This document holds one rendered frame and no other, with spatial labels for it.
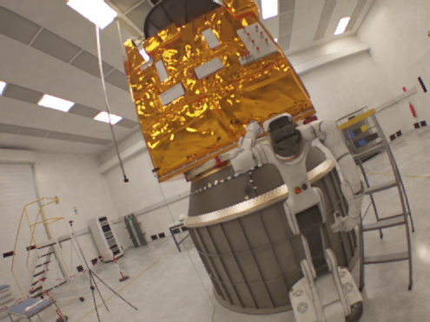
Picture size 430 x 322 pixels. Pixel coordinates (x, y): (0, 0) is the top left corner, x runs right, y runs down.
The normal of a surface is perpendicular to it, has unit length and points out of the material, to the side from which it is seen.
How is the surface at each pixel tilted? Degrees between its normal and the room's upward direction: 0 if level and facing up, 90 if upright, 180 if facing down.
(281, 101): 90
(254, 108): 91
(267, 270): 90
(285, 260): 90
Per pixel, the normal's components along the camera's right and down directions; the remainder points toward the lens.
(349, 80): -0.25, -0.02
